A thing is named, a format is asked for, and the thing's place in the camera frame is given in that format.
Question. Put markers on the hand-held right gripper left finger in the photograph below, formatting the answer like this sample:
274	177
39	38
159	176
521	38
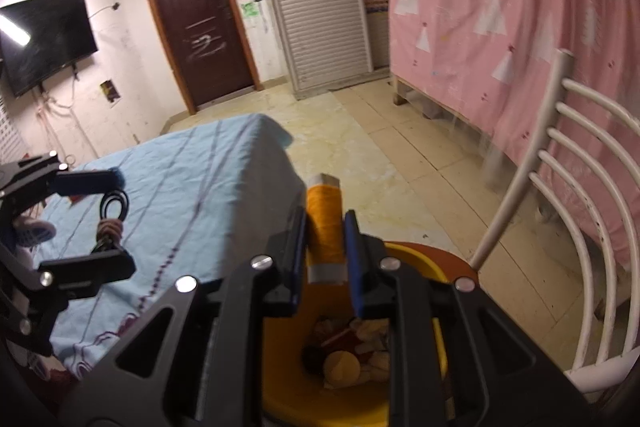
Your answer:
298	257

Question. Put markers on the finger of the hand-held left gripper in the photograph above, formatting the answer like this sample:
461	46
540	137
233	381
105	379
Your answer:
85	272
90	183

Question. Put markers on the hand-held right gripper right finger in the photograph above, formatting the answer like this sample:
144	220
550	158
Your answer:
353	262

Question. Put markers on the orange thread spool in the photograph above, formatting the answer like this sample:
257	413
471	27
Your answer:
325	227

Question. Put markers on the pale paper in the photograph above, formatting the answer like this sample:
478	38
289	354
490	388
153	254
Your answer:
372	342

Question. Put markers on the tan round lid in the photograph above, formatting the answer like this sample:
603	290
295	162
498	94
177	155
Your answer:
342	368

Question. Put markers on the yellow plastic bucket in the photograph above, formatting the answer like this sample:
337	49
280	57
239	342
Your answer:
285	377

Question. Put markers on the white perforated panel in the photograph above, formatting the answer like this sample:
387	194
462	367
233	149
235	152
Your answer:
10	137

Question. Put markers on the light blue striped bed sheet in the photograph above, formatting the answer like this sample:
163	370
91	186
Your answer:
200	187

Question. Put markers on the black flat television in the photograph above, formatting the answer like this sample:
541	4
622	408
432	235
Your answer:
45	37

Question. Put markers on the dark brown door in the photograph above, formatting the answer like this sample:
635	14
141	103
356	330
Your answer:
200	7

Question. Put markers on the white louvered wardrobe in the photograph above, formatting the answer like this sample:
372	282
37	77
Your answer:
320	7

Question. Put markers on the white metal chair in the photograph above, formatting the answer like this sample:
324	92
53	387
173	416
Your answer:
600	374

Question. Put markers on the small wall picture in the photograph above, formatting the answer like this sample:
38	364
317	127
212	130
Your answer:
111	91

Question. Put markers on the green wall sticker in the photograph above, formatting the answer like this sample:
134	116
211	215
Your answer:
250	10

